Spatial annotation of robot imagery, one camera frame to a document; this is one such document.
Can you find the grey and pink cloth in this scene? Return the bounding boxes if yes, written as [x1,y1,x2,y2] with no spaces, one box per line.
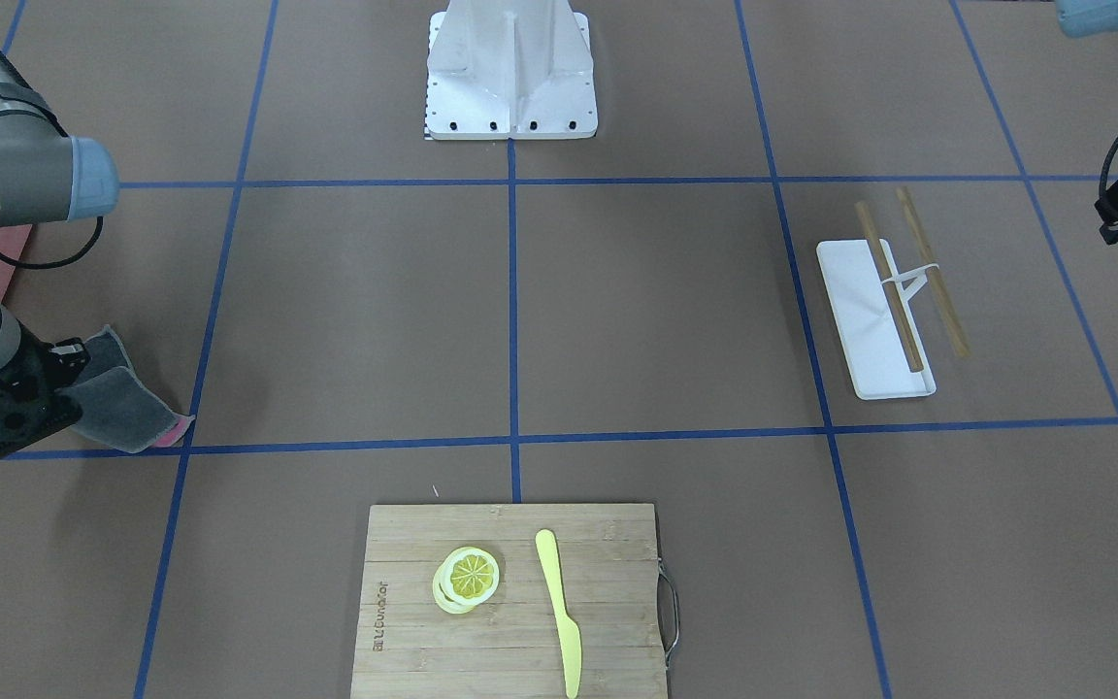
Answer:
[59,324,195,454]

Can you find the yellow lemon slices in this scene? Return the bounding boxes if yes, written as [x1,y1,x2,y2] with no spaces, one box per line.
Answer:
[432,546,501,615]

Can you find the wooden rack rod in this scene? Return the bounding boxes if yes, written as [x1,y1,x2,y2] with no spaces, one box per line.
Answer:
[855,202,923,374]
[896,186,972,358]

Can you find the yellow plastic knife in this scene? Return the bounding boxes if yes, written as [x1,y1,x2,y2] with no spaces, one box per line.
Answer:
[534,528,584,698]

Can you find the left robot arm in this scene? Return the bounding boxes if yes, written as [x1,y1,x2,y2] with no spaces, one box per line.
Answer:
[1053,0,1118,39]

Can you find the white rectangular tray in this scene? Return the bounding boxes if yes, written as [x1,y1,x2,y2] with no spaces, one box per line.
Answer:
[816,239,937,402]

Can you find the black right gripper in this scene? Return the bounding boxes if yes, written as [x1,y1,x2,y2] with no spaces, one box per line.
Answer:
[0,336,84,428]

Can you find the bamboo cutting board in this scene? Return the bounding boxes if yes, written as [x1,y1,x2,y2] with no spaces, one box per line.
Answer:
[349,503,669,698]

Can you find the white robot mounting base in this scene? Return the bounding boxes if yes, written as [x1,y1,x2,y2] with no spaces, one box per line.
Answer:
[423,1,599,141]

